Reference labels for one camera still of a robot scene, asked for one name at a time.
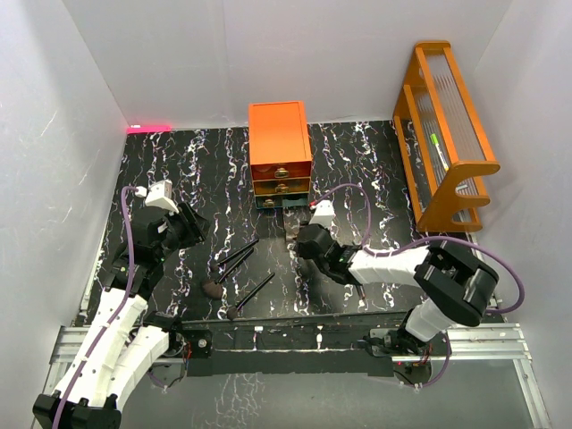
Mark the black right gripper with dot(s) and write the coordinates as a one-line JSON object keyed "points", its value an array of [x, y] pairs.
{"points": [[302, 253]]}

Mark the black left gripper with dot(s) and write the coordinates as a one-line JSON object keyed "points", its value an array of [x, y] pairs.
{"points": [[195, 225]]}

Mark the thin black makeup brush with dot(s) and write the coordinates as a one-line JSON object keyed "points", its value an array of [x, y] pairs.
{"points": [[234, 254]]}

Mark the large fluffy powder brush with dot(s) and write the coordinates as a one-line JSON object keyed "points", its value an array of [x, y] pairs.
{"points": [[214, 288]]}

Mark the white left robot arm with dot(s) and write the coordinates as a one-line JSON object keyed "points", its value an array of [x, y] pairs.
{"points": [[117, 352]]}

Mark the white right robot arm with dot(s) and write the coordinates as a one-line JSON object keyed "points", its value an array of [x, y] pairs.
{"points": [[457, 285]]}

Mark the small black makeup brush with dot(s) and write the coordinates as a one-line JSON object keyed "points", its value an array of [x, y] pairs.
{"points": [[234, 310]]}

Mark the orange drawer cabinet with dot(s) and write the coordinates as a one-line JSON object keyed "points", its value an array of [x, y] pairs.
{"points": [[278, 133]]}

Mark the dark eyeliner pencil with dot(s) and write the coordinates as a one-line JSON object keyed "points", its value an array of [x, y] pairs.
{"points": [[361, 292]]}

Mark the pink tape strip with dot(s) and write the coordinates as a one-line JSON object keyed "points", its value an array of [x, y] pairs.
{"points": [[138, 129]]}

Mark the green marker pen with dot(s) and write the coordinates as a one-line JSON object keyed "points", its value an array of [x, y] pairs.
{"points": [[439, 151]]}

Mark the orange wooden shelf rack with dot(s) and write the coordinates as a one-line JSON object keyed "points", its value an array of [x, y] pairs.
{"points": [[434, 99]]}

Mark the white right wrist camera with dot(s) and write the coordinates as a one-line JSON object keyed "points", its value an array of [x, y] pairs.
{"points": [[322, 213]]}

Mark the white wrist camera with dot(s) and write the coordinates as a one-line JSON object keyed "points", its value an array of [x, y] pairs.
{"points": [[322, 213], [159, 194]]}

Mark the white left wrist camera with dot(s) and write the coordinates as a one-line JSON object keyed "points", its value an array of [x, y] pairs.
{"points": [[159, 194]]}

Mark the aluminium mounting rail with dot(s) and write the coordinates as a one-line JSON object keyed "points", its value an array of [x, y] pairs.
{"points": [[300, 346]]}

